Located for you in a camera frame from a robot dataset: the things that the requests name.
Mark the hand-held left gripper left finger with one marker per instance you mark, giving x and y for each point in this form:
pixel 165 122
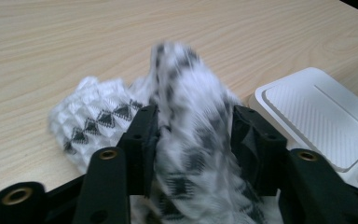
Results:
pixel 105 186

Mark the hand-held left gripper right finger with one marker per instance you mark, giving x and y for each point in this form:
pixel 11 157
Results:
pixel 304 186

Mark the white desk lamp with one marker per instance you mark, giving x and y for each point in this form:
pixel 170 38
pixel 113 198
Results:
pixel 307 109

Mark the white grey patterned cloth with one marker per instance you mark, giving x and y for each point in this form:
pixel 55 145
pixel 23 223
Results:
pixel 192 93

